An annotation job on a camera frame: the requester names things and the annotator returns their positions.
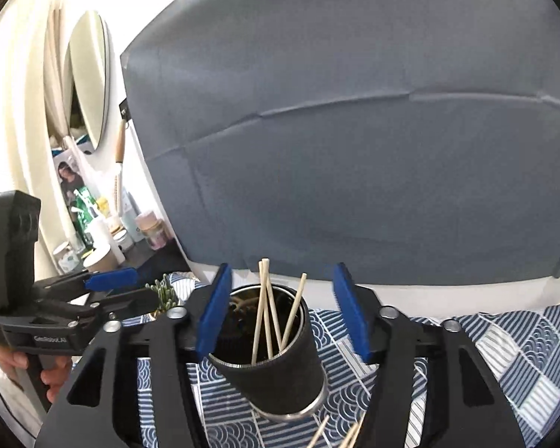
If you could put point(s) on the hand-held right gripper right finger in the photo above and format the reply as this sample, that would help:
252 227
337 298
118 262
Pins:
350 312

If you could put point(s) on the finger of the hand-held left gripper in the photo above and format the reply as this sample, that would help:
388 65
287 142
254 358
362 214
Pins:
126 303
112 279

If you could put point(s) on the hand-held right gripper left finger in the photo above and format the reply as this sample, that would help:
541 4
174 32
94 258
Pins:
217 308

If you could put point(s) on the bunch of wooden chopsticks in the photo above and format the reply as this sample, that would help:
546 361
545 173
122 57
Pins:
263 289

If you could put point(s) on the black cylindrical utensil holder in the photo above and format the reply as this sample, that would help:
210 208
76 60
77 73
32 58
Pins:
280 378

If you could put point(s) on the person's left hand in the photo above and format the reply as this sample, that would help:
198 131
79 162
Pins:
58 375

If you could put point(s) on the beige mug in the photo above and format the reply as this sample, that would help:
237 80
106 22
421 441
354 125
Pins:
98 261

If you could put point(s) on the cactus in white pot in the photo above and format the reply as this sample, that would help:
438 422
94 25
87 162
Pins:
161 295

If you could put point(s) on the white cylindrical container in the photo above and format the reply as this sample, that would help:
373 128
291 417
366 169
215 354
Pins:
103 238

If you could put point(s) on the small white printed container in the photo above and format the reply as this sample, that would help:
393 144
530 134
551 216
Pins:
67 257

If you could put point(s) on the pink jar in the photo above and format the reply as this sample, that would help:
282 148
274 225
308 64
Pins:
151 231

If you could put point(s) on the green packet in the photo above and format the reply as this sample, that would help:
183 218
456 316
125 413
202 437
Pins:
83 217

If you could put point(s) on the tall pale bottle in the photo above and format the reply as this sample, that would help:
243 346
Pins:
128 210

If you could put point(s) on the wooden hairbrush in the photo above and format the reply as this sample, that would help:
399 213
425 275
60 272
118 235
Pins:
120 149

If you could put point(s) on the blue white patterned tablecloth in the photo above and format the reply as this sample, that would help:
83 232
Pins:
494 350

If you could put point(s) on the beige curtain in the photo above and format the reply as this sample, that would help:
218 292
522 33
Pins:
56 79

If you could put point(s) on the grey backdrop cloth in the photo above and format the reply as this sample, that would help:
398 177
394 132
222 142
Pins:
354 126

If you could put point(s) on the round wall mirror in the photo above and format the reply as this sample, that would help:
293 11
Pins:
91 79

